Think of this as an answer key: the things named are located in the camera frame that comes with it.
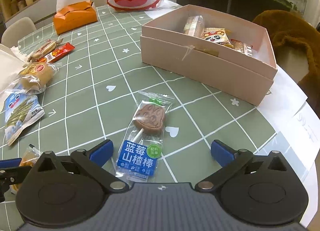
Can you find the blueberry hawthorn lollipop packet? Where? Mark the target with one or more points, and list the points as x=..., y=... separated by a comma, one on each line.
x=142, y=143

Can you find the striped snack packet in box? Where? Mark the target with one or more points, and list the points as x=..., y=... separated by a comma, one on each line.
x=242, y=47

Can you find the green grid tablecloth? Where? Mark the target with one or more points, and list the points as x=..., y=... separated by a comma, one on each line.
x=98, y=88

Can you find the panda snack packet in box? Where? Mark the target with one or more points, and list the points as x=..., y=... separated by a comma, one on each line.
x=217, y=35

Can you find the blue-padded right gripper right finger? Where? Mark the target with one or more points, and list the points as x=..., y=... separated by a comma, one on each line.
x=231, y=162

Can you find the wrapped round bread bun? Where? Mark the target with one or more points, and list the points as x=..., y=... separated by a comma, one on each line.
x=33, y=79

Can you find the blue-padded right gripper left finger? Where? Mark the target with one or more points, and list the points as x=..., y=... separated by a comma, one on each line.
x=90, y=164

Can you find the brown fuzzy chair cover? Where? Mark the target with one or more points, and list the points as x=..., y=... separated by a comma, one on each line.
x=287, y=29

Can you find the pink cardboard box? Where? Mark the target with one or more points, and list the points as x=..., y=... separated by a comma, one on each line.
x=163, y=44

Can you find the red snack bar packet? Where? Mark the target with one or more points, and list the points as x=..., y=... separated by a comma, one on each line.
x=58, y=53

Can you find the small cake packet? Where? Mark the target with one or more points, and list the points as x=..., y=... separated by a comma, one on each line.
x=29, y=158

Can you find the brown wafer snack packet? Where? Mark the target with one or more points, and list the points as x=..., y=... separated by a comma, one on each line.
x=45, y=49

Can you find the wrapped roll snack in box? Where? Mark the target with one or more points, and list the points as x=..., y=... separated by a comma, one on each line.
x=194, y=26

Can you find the orange tissue box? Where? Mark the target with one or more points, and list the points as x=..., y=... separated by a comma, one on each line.
x=72, y=14

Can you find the white cloth bag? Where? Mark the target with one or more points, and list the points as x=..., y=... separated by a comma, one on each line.
x=11, y=65

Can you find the blue seaweed snack packet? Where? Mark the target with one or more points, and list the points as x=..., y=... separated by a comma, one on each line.
x=21, y=111

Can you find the beige dining chair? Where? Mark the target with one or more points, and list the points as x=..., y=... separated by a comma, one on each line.
x=17, y=31

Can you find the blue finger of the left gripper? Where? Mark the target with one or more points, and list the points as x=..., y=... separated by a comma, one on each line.
x=12, y=173

